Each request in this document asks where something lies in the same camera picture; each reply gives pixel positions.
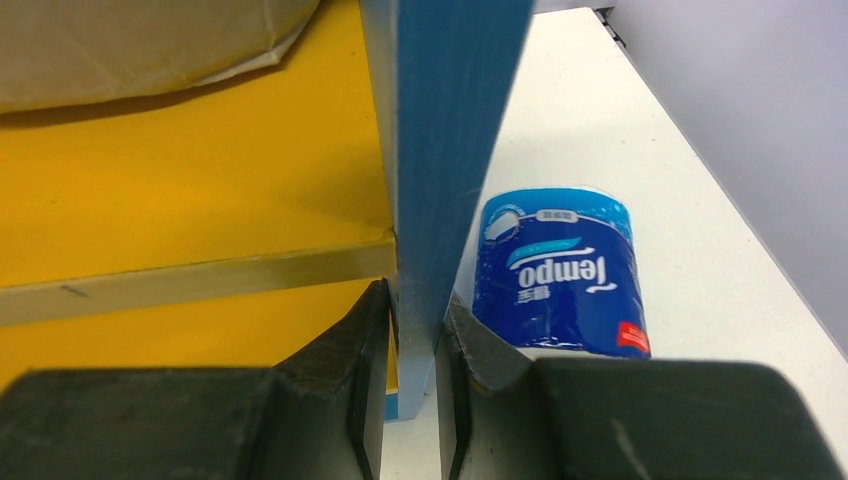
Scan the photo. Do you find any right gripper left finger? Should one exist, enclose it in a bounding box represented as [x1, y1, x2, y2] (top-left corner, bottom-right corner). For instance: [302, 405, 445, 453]
[1, 280, 390, 479]

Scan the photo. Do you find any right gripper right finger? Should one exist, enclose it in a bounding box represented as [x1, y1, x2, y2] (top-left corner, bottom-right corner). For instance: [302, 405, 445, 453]
[436, 296, 843, 479]

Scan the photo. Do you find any blue shelf with coloured boards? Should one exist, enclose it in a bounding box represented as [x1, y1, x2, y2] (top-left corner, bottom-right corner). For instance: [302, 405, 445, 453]
[1, 1, 533, 419]

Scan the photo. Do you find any brown paper roll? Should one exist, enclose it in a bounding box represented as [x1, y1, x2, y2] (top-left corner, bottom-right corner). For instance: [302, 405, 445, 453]
[1, 1, 319, 113]

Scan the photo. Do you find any blue wrapped roll right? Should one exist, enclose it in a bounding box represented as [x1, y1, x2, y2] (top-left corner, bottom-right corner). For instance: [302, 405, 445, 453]
[472, 187, 651, 359]

